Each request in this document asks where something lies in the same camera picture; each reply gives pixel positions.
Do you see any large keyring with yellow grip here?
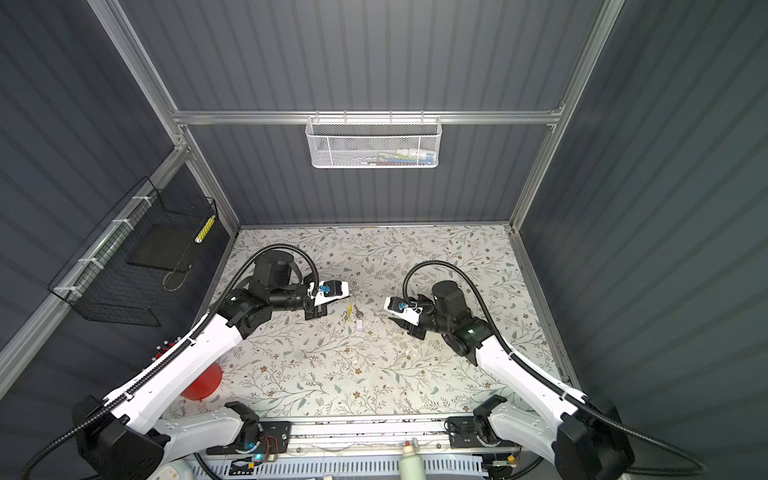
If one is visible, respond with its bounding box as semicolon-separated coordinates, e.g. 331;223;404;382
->
345;303;364;324

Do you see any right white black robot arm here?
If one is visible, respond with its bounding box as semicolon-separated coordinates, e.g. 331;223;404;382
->
385;281;635;479

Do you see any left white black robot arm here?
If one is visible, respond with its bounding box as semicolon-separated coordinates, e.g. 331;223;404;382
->
73;244;350;479

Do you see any white bottle with red cap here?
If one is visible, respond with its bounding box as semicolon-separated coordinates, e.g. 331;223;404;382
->
398;440;427;480

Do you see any red cup with pens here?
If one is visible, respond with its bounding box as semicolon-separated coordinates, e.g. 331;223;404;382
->
153;338;223;401

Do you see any yellow green marker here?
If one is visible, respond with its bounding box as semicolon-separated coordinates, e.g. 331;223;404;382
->
194;214;217;244

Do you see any white rounded device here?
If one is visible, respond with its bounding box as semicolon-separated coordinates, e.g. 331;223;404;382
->
147;460;195;480

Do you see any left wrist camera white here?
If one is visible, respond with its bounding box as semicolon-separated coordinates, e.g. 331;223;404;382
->
313;280;350;306

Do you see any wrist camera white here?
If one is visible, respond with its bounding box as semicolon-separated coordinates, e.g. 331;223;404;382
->
385;296;421;326
313;280;350;306

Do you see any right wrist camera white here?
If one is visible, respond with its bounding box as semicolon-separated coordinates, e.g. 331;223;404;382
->
385;296;421;326

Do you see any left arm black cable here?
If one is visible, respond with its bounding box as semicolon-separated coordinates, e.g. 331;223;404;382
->
20;243;320;480

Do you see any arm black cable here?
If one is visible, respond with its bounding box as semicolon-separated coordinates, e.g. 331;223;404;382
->
401;259;709;478
20;243;320;480

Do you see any aluminium rail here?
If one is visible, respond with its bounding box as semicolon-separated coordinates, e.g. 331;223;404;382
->
128;412;601;457

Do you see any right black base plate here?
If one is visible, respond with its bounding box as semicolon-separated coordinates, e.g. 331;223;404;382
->
443;416;517;449

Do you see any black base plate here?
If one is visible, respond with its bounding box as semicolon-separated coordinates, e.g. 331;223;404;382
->
205;421;292;457
443;416;517;449

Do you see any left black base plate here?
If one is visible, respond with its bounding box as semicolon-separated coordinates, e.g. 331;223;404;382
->
205;421;292;457

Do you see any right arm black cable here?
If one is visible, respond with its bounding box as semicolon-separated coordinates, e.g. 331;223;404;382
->
401;259;709;478

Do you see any white slotted cable duct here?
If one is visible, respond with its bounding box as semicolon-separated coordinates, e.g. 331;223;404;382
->
205;454;489;479

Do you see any white wire basket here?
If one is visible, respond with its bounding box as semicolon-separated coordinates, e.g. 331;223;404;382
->
305;113;443;169

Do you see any black wire basket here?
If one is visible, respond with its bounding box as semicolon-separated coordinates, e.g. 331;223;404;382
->
48;183;218;327

